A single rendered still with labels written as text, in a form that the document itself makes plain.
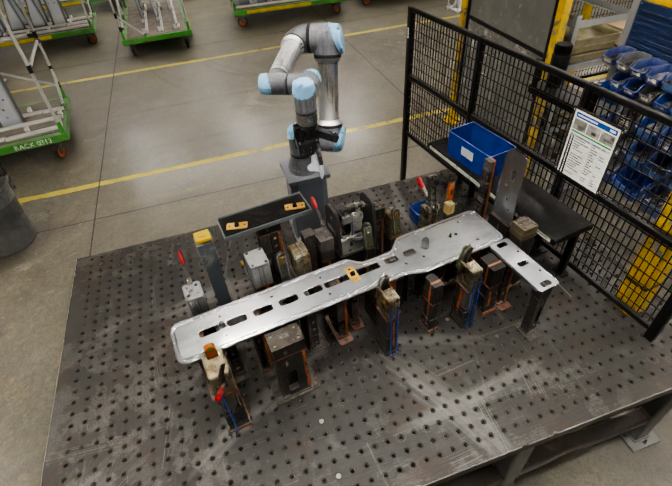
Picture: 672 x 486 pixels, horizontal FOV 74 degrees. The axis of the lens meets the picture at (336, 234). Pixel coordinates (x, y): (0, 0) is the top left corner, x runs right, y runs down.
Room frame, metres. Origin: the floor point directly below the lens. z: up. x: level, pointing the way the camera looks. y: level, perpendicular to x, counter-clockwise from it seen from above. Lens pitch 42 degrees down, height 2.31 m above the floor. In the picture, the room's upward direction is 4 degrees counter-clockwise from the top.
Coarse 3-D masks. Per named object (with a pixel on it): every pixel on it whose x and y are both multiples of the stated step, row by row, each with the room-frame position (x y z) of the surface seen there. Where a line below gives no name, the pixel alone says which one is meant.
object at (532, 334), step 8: (552, 288) 1.08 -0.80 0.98; (536, 296) 1.08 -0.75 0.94; (544, 296) 1.07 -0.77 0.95; (528, 304) 1.11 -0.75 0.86; (536, 304) 1.08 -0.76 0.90; (544, 304) 1.08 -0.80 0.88; (528, 312) 1.09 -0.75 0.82; (536, 312) 1.07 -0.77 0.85; (520, 320) 1.14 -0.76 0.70; (528, 320) 1.08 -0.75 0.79; (536, 320) 1.09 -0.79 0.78; (520, 328) 1.10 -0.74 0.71; (528, 328) 1.07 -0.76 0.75; (528, 336) 1.06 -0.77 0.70; (536, 336) 1.06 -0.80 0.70
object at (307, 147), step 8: (296, 128) 1.42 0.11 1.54; (304, 128) 1.42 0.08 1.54; (312, 128) 1.42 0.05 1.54; (296, 136) 1.44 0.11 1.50; (304, 136) 1.43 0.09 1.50; (312, 136) 1.44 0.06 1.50; (304, 144) 1.41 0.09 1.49; (312, 144) 1.42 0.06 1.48; (304, 152) 1.43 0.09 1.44; (312, 152) 1.42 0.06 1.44
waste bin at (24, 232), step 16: (0, 176) 2.80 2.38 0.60; (0, 192) 2.75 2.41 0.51; (0, 208) 2.69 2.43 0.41; (16, 208) 2.80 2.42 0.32; (0, 224) 2.64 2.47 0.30; (16, 224) 2.72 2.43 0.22; (32, 224) 2.89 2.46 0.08; (0, 240) 2.61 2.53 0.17; (16, 240) 2.67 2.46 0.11; (32, 240) 2.76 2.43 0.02; (0, 256) 2.60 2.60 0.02
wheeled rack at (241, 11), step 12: (252, 0) 8.22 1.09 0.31; (276, 0) 8.25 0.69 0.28; (288, 0) 8.10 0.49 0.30; (300, 0) 8.13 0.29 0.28; (312, 0) 8.10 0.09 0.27; (324, 0) 8.11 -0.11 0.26; (336, 0) 8.15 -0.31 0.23; (240, 12) 7.82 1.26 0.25; (252, 12) 7.85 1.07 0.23; (336, 12) 8.28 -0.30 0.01; (240, 24) 7.90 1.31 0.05
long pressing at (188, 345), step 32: (448, 224) 1.47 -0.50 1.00; (480, 224) 1.45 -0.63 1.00; (384, 256) 1.30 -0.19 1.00; (416, 256) 1.29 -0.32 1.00; (448, 256) 1.27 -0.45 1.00; (288, 288) 1.17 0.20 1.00; (352, 288) 1.14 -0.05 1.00; (192, 320) 1.04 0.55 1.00; (224, 320) 1.03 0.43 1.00; (256, 320) 1.02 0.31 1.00; (288, 320) 1.01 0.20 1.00; (192, 352) 0.91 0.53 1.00
